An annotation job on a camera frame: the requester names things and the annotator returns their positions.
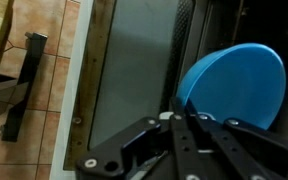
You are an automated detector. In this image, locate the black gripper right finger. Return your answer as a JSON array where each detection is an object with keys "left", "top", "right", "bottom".
[{"left": 185, "top": 101, "right": 288, "bottom": 180}]

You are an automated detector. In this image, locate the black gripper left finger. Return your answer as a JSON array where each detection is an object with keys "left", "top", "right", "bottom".
[{"left": 75, "top": 98, "right": 204, "bottom": 180}]

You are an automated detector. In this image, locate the blue bowl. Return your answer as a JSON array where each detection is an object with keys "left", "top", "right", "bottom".
[{"left": 176, "top": 43, "right": 286, "bottom": 129}]

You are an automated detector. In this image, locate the black stand leg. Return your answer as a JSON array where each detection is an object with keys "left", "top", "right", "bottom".
[{"left": 0, "top": 32, "right": 48, "bottom": 142}]

